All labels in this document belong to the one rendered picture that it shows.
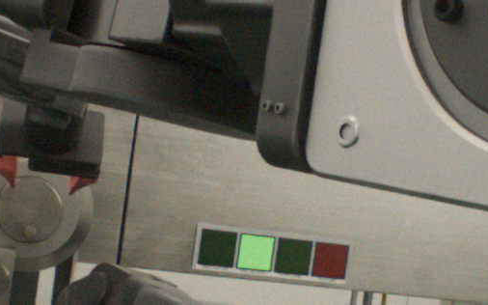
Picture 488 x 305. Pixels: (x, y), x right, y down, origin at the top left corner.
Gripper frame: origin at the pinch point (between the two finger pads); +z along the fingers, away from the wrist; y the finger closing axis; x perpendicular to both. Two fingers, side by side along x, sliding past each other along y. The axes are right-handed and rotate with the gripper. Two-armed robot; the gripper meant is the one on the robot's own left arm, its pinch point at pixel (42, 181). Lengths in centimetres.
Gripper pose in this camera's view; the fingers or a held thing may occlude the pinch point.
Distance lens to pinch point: 123.6
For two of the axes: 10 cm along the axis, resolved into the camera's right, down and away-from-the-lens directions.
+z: -2.8, 5.5, 7.9
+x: -0.5, -8.3, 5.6
